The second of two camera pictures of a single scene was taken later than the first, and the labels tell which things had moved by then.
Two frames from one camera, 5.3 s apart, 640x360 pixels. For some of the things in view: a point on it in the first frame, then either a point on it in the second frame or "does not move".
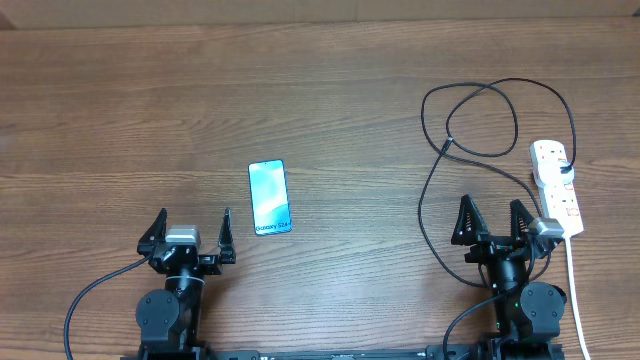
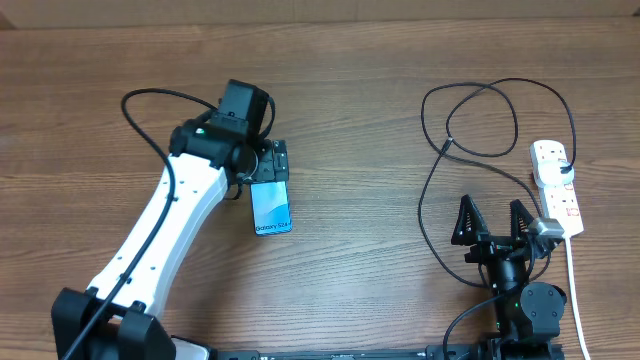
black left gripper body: x=207 y=265 -> x=271 y=166
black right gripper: x=488 y=245 does not move
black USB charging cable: x=482 y=156 does not move
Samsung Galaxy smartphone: x=268 y=184 does not move
